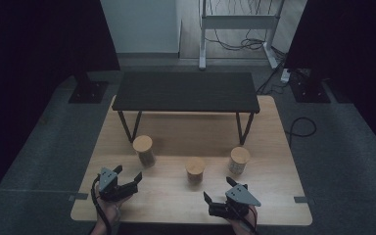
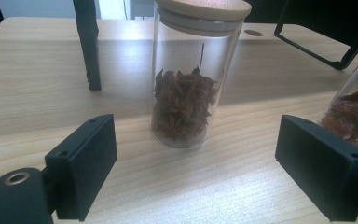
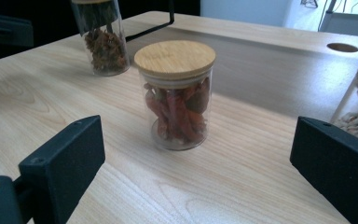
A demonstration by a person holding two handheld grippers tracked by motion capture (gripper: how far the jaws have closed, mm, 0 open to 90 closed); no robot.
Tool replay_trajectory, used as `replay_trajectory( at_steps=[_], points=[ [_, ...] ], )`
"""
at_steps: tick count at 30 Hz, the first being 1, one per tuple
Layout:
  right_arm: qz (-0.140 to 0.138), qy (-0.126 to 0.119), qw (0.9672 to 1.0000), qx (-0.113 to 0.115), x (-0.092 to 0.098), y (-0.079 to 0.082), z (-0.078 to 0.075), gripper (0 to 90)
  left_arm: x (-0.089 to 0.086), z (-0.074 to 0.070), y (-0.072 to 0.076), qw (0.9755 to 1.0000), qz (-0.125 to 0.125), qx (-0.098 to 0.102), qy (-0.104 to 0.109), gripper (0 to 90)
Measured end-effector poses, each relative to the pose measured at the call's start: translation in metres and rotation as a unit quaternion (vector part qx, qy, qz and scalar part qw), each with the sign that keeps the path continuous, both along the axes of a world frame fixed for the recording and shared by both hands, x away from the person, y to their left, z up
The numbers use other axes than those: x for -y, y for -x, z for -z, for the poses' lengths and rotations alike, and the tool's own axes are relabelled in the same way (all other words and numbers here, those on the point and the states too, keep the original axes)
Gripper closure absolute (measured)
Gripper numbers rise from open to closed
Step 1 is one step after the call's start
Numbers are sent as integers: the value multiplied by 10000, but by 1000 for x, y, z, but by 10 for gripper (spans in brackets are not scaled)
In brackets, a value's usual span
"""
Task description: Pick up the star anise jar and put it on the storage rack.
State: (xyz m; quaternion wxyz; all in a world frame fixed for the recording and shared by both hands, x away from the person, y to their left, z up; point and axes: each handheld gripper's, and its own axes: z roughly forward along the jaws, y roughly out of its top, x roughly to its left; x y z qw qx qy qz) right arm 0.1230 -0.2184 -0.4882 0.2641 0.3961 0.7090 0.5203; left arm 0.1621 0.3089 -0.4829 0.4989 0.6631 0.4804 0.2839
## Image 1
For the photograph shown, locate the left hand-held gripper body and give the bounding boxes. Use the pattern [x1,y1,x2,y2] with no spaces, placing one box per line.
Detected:
[97,166,140,202]

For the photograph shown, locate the wooden cylinder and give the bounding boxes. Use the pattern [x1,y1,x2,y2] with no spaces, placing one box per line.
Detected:
[185,156,207,184]
[227,146,252,175]

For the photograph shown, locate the left hand-held gripper cable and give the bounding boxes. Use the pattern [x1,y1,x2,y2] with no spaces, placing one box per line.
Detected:
[90,174,113,235]

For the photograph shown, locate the person's right hand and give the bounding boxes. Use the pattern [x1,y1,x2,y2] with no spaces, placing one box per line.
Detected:
[229,206,259,235]

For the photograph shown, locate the black shelf with metal legs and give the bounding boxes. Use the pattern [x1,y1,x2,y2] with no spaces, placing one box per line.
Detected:
[111,71,261,146]

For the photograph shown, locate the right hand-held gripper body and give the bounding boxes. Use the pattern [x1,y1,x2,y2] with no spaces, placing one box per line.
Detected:
[209,183,262,219]

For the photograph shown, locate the tangle of black cables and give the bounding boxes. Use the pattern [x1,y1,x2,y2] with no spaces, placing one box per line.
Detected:
[205,0,275,52]

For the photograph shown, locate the white power strip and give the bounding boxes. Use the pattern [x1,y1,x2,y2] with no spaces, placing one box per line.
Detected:
[279,68,292,83]

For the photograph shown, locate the person's left hand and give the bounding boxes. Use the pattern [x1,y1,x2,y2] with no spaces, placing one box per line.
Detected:
[94,193,133,227]

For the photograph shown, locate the black looped floor cable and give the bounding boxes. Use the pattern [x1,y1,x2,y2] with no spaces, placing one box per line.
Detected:
[284,117,318,146]

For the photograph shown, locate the white desk frame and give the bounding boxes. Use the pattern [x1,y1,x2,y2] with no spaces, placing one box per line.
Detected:
[198,0,287,71]

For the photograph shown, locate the black stand base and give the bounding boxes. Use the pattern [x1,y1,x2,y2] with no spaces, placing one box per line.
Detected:
[288,68,332,105]
[68,70,110,105]

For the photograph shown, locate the right hand-held gripper cable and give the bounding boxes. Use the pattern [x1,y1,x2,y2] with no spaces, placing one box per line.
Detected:
[234,209,259,235]

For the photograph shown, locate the hand-held gripper cable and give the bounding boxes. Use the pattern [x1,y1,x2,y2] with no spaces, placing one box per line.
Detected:
[234,209,259,235]
[90,174,113,235]

